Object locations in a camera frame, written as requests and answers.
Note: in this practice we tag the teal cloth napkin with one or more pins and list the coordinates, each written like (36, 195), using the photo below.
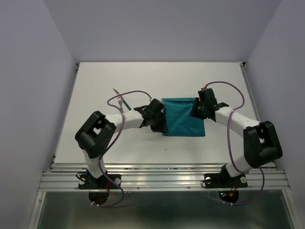
(178, 119)

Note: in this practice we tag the aluminium frame rail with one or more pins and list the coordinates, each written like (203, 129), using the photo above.
(160, 177)

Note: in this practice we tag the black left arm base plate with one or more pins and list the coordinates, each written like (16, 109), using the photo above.
(87, 182)

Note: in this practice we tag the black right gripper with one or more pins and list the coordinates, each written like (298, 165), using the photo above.
(194, 112)

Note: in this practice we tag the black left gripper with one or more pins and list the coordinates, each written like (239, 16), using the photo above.
(162, 125)

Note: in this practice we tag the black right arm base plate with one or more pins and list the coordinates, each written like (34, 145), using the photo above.
(216, 180)

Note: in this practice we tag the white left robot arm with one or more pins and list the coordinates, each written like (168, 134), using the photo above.
(94, 136)

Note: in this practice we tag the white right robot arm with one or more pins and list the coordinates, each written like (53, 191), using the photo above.
(261, 144)

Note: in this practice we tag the teal handled fork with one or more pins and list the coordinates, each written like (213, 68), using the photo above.
(119, 99)

